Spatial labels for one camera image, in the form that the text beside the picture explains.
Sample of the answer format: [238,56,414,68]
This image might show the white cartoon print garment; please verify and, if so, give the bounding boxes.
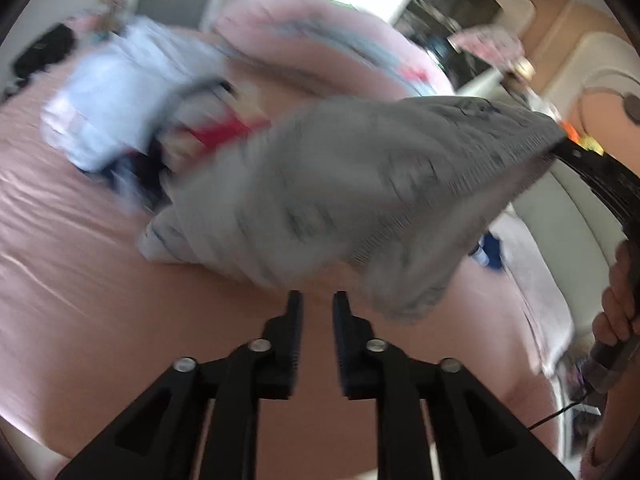
[138,96,565,320]

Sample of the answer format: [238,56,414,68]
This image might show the person's right hand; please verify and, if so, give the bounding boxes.
[592,242,639,347]

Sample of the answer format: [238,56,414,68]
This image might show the light pink blanket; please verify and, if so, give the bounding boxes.
[489,210,574,377]

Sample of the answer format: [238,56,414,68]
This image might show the pink bed sheet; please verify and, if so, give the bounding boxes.
[1,58,548,479]

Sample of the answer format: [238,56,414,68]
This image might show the navy white striped folded garment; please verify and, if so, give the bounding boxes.
[469,232,503,271]

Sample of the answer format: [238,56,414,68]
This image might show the dark navy garment in pile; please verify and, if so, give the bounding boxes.
[100,144,167,207]

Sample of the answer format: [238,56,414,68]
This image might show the red pink garment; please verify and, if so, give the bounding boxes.
[171,113,270,156]

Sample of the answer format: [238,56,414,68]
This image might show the white garment on pile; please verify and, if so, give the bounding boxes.
[40,16,224,172]

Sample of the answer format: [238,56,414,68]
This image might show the pink folded quilt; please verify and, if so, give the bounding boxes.
[213,0,454,101]

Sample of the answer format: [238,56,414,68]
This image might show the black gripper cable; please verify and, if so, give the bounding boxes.
[527,389,597,432]

